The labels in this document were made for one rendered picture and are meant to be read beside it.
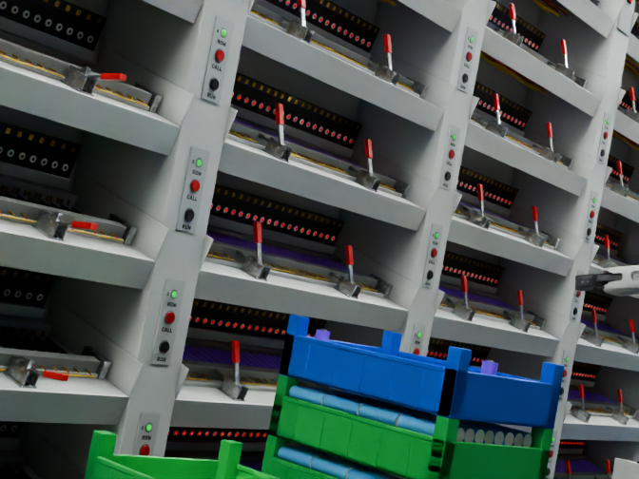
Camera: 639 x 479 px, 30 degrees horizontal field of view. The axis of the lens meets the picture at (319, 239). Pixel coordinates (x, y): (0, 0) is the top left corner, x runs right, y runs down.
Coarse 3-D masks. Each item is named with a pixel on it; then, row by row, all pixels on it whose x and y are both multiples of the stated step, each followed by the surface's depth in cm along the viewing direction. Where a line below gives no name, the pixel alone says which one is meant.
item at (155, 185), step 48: (240, 0) 176; (144, 48) 176; (192, 48) 171; (240, 48) 178; (96, 144) 179; (192, 144) 172; (144, 192) 172; (192, 240) 174; (96, 288) 174; (144, 288) 169; (192, 288) 175; (144, 336) 168; (144, 384) 169; (48, 432) 176
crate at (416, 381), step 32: (288, 352) 156; (320, 352) 151; (352, 352) 147; (384, 352) 168; (448, 352) 136; (320, 384) 150; (352, 384) 146; (384, 384) 142; (416, 384) 139; (448, 384) 135; (480, 384) 137; (512, 384) 141; (544, 384) 146; (448, 416) 134; (480, 416) 138; (512, 416) 142; (544, 416) 146
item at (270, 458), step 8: (272, 440) 155; (280, 440) 155; (272, 448) 155; (280, 448) 155; (264, 456) 156; (272, 456) 155; (264, 464) 155; (272, 464) 154; (280, 464) 153; (288, 464) 152; (296, 464) 151; (264, 472) 155; (272, 472) 154; (280, 472) 153; (288, 472) 152; (296, 472) 151; (304, 472) 150; (312, 472) 149; (320, 472) 148
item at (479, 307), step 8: (448, 296) 250; (440, 304) 245; (448, 304) 251; (472, 304) 258; (480, 304) 261; (488, 304) 266; (480, 312) 259; (488, 312) 263; (496, 312) 268; (512, 312) 274; (528, 320) 280
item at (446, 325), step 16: (480, 288) 283; (496, 288) 289; (512, 304) 290; (528, 304) 287; (448, 320) 238; (464, 320) 244; (480, 320) 254; (544, 320) 282; (560, 320) 282; (432, 336) 236; (448, 336) 240; (464, 336) 246; (480, 336) 251; (496, 336) 256; (512, 336) 262; (528, 336) 268; (544, 336) 274; (560, 336) 281; (528, 352) 271; (544, 352) 277
